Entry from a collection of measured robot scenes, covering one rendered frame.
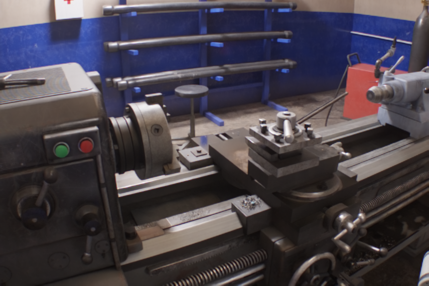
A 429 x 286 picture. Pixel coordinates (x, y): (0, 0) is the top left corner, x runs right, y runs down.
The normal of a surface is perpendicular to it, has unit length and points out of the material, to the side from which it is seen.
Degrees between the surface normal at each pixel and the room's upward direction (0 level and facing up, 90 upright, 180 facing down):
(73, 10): 90
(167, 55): 90
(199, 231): 36
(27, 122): 45
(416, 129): 90
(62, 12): 90
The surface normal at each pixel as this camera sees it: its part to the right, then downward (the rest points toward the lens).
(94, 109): 0.33, -0.44
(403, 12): -0.88, 0.17
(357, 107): -0.66, 0.27
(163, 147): 0.47, 0.16
